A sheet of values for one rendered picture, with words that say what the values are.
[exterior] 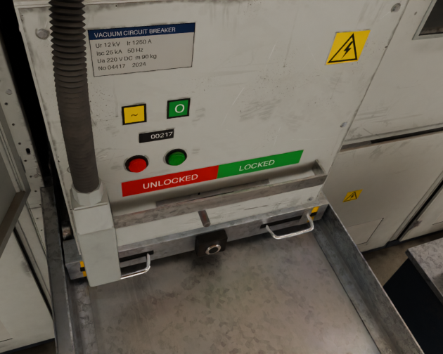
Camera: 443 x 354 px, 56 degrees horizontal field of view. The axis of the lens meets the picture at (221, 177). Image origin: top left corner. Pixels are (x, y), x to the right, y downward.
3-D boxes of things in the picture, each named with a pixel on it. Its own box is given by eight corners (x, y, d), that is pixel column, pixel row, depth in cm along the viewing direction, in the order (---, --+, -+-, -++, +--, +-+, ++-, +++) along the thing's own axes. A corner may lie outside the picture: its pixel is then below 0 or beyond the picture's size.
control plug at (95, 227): (122, 280, 64) (114, 213, 51) (89, 289, 63) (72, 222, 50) (113, 239, 69) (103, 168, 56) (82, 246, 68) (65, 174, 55)
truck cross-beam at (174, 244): (320, 219, 94) (329, 203, 90) (70, 280, 78) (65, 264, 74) (311, 202, 97) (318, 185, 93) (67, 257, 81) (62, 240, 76)
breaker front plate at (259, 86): (315, 209, 90) (419, -9, 55) (82, 263, 76) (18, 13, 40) (312, 204, 91) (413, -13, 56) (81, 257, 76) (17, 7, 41)
